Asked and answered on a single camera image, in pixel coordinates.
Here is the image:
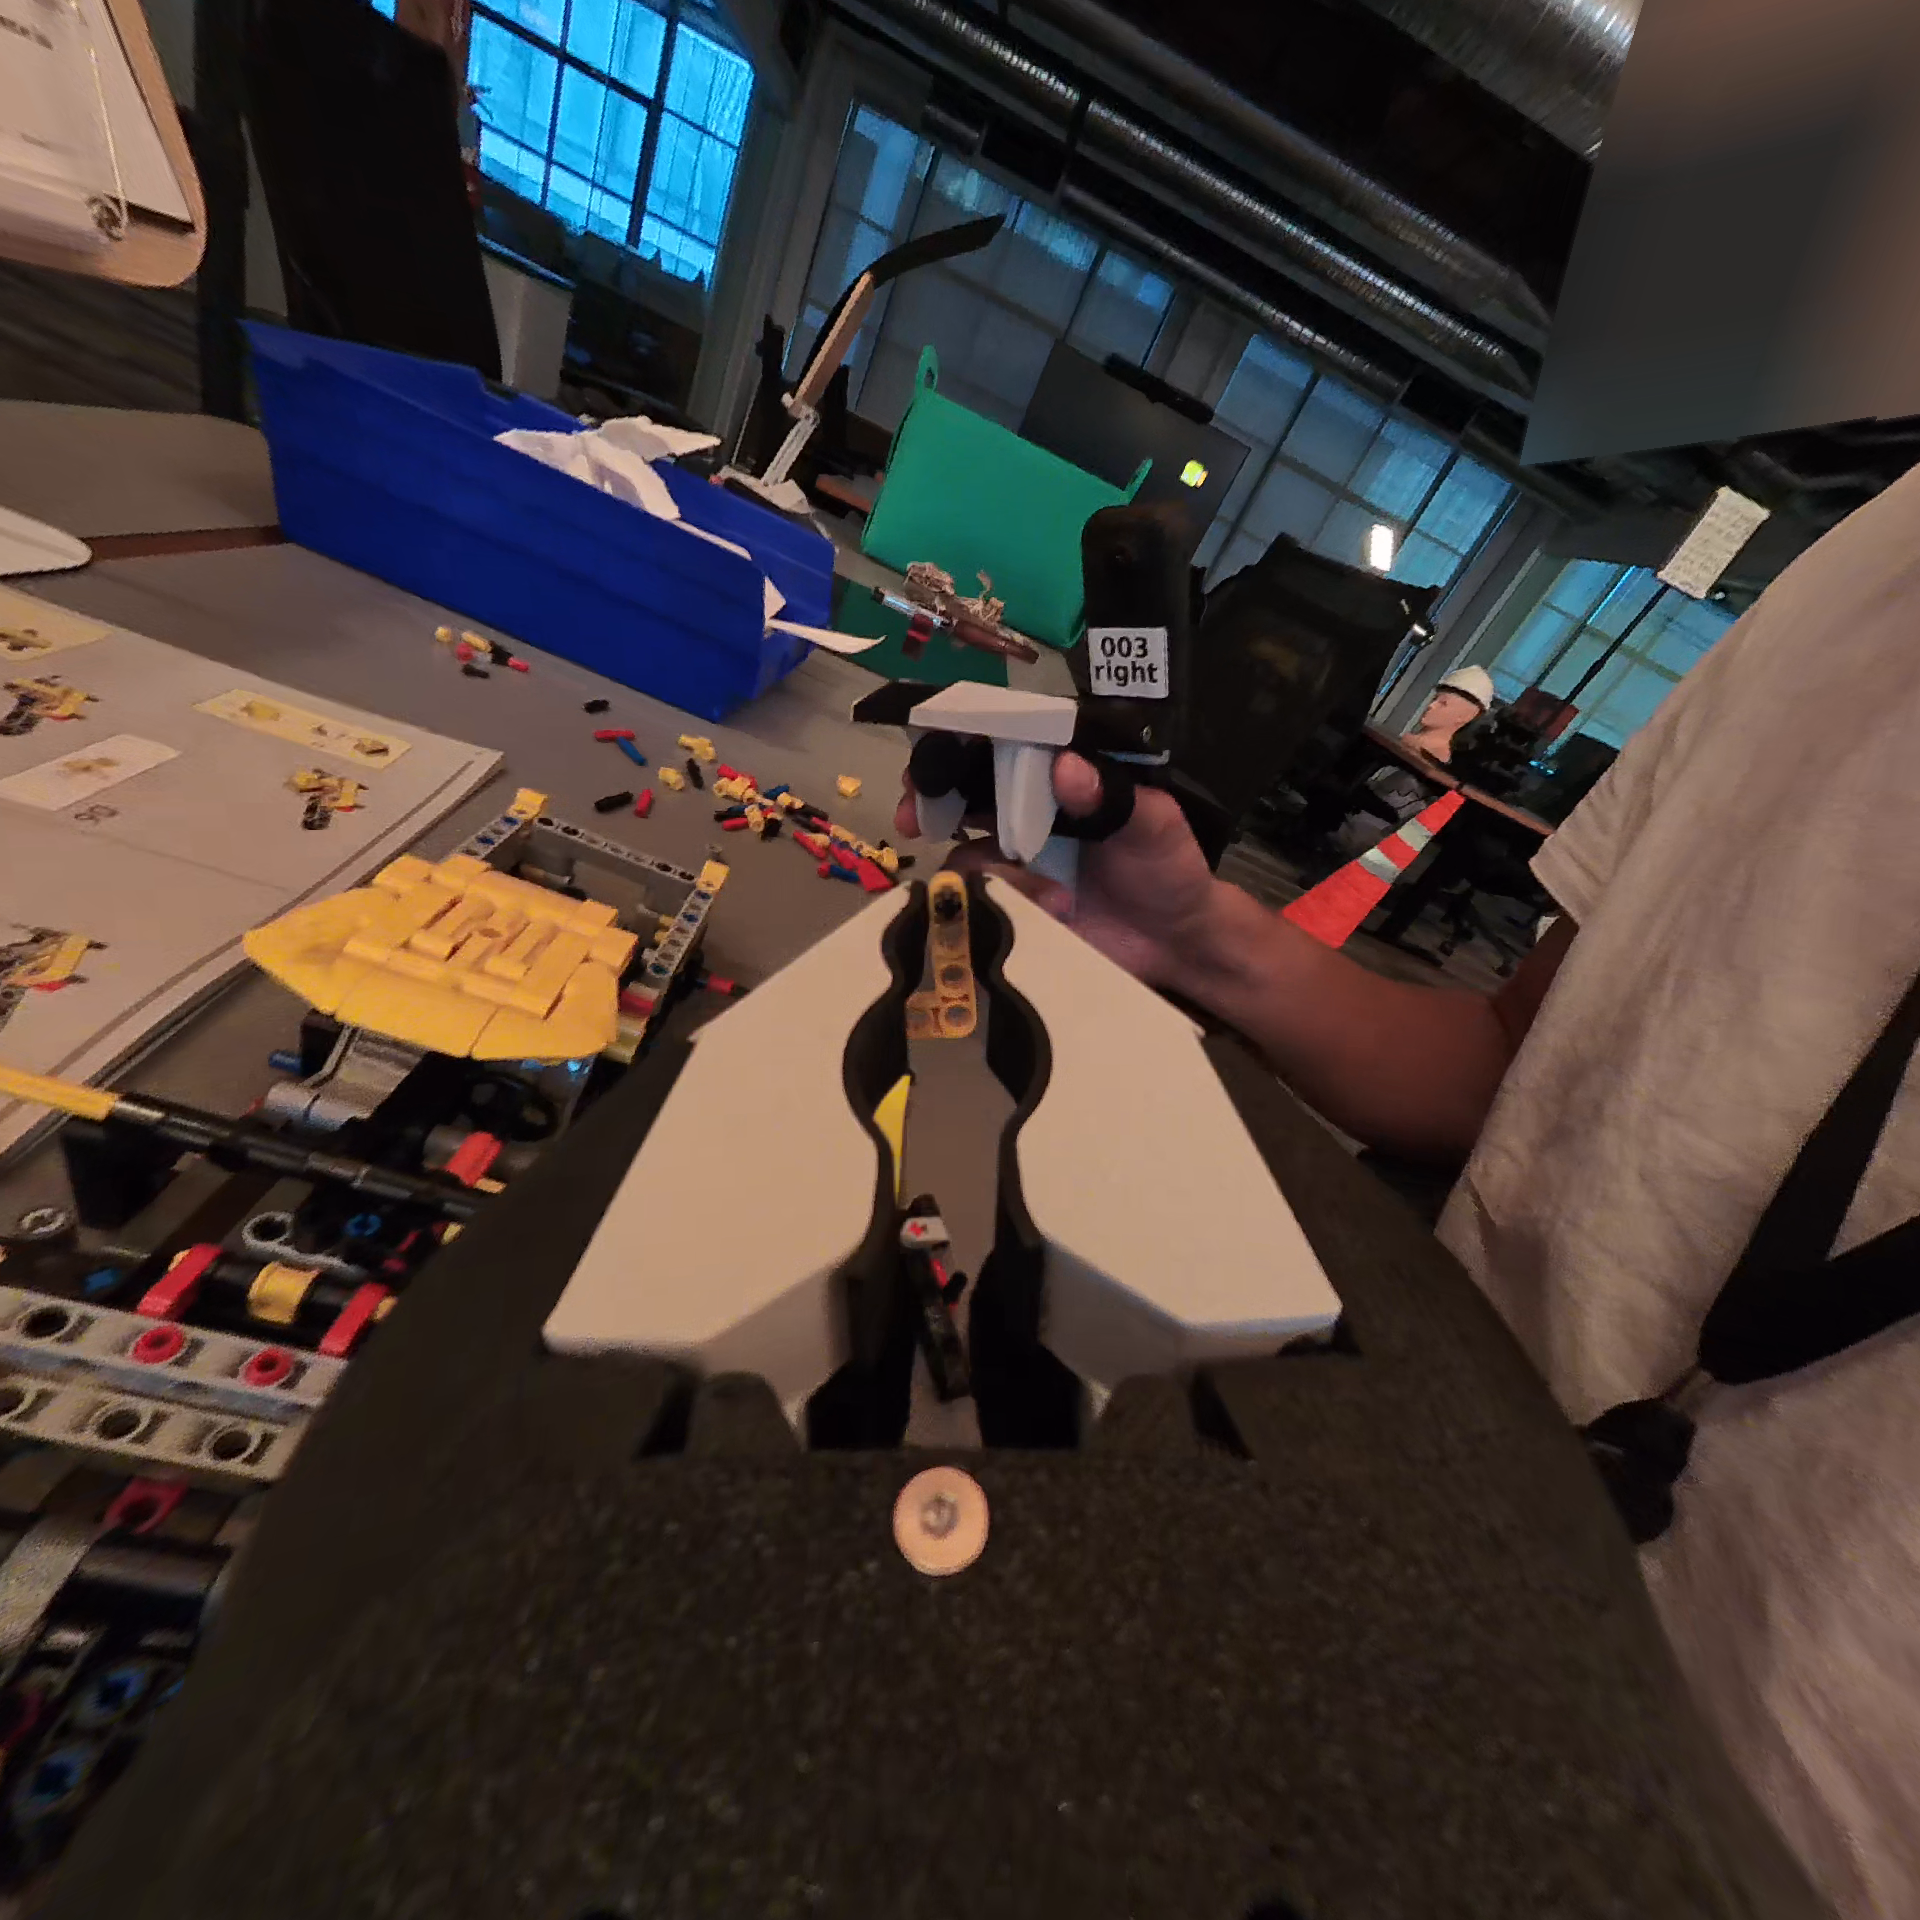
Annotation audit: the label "black monitor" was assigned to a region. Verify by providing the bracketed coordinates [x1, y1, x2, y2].
[248, 0, 505, 390]

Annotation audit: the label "open instruction booklet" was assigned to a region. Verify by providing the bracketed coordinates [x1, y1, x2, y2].
[0, 584, 505, 1158]

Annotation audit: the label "black office chair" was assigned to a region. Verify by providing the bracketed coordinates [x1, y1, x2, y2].
[1198, 537, 1448, 875]

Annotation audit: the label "black toy beam with holes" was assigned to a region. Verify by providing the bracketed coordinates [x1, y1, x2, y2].
[903, 1199, 975, 1407]

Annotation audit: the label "white t-shirt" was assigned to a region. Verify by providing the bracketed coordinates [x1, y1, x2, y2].
[1441, 463, 1920, 1920]

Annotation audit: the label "partly built yellow toy car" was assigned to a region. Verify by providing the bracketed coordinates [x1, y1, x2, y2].
[0, 787, 749, 1880]

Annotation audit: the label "grey desk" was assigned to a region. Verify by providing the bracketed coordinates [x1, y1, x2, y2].
[0, 400, 965, 1202]

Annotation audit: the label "black lanyard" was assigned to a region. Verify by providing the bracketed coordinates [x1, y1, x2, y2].
[1582, 978, 1920, 1550]

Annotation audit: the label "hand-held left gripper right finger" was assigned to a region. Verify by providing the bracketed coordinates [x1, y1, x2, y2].
[975, 878, 1341, 1380]

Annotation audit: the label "small yellow angled beam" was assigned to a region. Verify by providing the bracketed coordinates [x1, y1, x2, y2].
[904, 869, 987, 1041]

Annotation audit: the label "small heap of coloured pins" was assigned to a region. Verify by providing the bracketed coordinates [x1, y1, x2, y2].
[435, 626, 912, 899]

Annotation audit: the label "hanging white paper sheet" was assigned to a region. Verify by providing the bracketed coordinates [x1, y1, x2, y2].
[1656, 485, 1778, 600]

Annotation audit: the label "crumpled white papers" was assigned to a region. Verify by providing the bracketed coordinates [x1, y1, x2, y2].
[495, 416, 892, 661]

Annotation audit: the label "brown toy model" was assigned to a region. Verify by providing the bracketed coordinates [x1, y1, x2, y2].
[871, 562, 1042, 670]

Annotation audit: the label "green upright panel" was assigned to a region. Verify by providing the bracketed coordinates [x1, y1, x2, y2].
[860, 346, 1158, 685]

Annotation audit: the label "blue storage bin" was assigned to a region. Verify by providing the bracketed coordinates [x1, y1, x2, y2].
[238, 321, 841, 726]

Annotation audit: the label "printed instruction sheet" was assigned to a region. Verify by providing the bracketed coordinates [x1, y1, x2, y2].
[0, 0, 196, 251]

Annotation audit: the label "large dark wall screen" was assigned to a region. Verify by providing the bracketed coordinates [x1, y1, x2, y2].
[1019, 342, 1257, 528]

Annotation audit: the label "person's right hand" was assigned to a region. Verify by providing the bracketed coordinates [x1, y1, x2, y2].
[936, 752, 1231, 990]

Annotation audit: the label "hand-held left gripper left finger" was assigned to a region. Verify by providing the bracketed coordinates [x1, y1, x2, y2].
[541, 883, 917, 1420]

